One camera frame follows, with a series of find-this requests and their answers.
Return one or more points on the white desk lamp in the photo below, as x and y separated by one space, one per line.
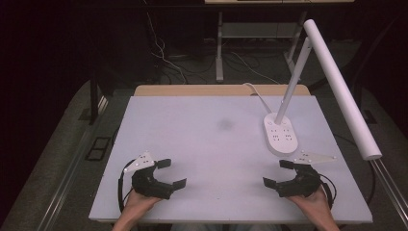
280 141

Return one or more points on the person's left hand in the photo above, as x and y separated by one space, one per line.
138 203

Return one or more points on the person's right hand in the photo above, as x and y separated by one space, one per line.
312 205

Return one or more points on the black floor frame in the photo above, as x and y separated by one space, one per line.
97 148

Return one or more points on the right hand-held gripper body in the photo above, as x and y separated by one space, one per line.
301 186

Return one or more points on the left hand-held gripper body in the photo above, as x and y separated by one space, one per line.
147 184

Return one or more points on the white desk frame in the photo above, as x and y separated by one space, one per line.
219 48

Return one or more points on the white table board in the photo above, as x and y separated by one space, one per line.
208 154

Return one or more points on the black metal stand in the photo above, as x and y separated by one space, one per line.
93 102

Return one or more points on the aluminium rail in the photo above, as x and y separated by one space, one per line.
69 173
389 189

